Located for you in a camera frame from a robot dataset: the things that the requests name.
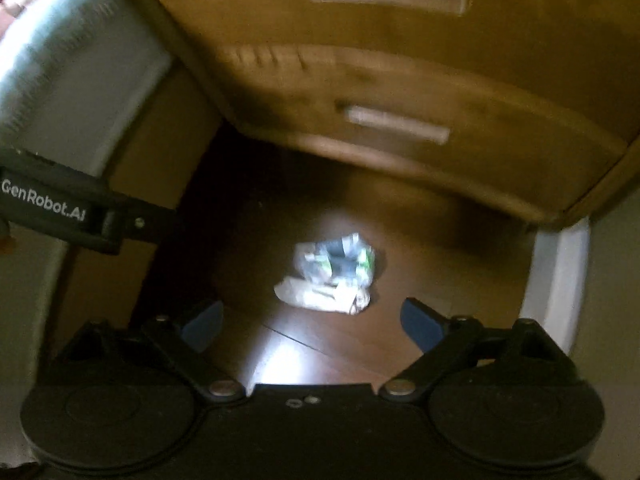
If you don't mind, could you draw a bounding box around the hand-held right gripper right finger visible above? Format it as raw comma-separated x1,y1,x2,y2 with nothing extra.
378,297,577,403

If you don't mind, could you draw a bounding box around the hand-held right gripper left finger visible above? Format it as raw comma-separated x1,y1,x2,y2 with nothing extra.
52,299,247,403

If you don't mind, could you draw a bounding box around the white wrapper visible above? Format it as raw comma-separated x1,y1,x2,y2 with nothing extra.
274,232,377,317

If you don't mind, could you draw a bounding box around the white bed sheet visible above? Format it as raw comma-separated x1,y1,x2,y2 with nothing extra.
0,0,173,181

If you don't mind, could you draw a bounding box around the wooden drawer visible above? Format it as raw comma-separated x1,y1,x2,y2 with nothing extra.
132,0,640,171
215,45,631,226

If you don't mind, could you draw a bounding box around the wooden nightstand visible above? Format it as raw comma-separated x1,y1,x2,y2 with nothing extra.
112,0,640,231

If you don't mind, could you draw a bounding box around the wooden bed frame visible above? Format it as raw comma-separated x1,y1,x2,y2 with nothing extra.
60,65,223,321

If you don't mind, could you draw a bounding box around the white door frame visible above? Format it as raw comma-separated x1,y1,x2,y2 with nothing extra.
522,217,593,353

